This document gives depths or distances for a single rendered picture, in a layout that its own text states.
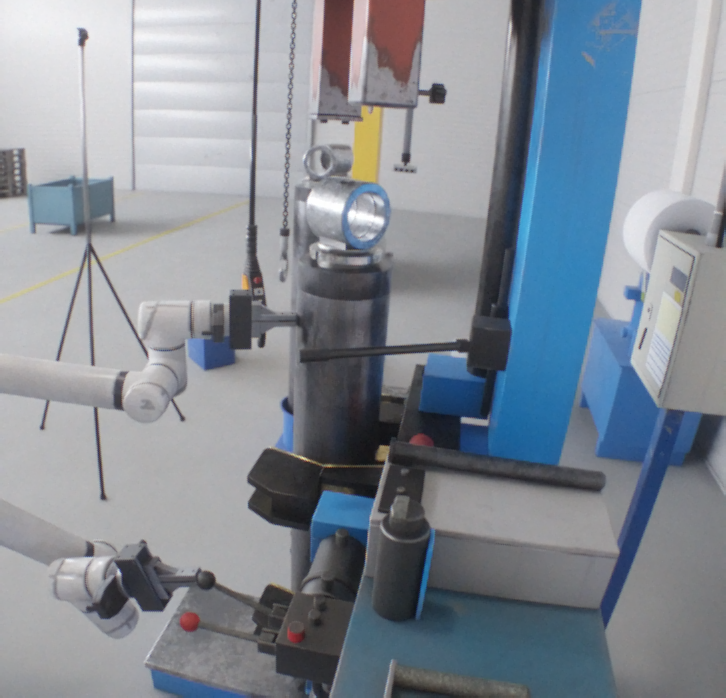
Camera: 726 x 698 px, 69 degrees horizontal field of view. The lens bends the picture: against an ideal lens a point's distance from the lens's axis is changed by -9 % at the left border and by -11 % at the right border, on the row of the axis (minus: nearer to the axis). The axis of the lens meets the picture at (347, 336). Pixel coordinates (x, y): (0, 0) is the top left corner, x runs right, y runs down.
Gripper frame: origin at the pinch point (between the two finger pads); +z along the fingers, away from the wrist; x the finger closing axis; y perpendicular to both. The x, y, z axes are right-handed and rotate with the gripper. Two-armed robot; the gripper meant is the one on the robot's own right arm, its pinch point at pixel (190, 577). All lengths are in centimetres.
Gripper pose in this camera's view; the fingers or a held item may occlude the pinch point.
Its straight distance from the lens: 112.3
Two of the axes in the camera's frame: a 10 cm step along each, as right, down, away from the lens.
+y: 2.0, -3.4, 9.2
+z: 9.4, -2.0, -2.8
